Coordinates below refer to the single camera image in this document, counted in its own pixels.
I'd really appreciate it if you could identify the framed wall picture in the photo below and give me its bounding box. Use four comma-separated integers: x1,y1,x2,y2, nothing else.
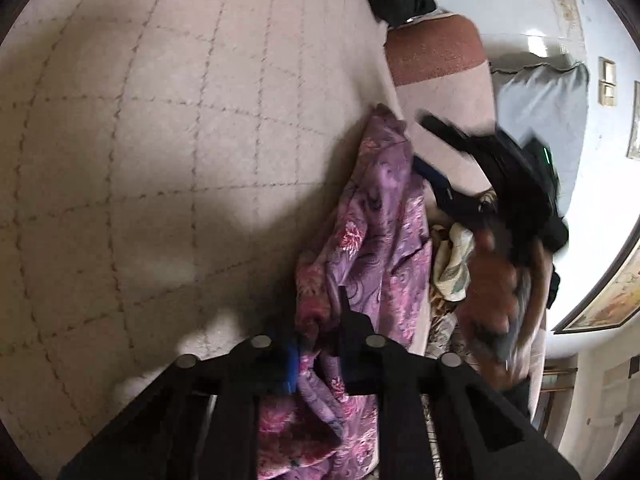
553,224,639,335

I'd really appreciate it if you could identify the grey pillow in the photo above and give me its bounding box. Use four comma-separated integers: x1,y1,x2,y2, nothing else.
491,63,589,214

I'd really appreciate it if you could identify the person's right hand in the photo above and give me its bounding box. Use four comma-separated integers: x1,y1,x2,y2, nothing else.
456,230,553,370

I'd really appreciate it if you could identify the beige leaf pattern blanket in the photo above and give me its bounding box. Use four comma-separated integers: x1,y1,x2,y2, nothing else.
425,220,478,370

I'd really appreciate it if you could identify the beige wall switch plate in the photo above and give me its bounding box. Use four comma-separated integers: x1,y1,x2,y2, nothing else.
599,56,617,106

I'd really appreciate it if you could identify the purple floral cloth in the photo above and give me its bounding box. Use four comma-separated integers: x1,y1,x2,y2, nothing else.
257,104,432,479

